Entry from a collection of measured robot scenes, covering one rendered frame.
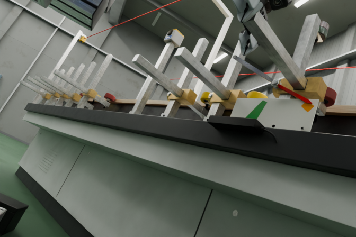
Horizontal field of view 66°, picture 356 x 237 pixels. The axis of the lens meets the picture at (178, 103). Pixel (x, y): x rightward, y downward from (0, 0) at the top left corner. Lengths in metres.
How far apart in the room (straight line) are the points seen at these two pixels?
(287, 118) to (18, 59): 12.14
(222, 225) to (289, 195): 0.38
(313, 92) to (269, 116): 0.13
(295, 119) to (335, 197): 0.21
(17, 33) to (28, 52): 0.87
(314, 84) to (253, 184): 0.32
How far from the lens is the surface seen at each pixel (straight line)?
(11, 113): 12.14
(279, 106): 0.83
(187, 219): 1.16
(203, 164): 0.91
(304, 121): 0.77
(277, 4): 0.75
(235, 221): 1.03
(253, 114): 0.85
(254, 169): 0.80
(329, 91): 0.94
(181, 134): 0.98
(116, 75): 12.35
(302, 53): 0.92
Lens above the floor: 0.43
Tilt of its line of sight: 18 degrees up
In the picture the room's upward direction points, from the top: 25 degrees clockwise
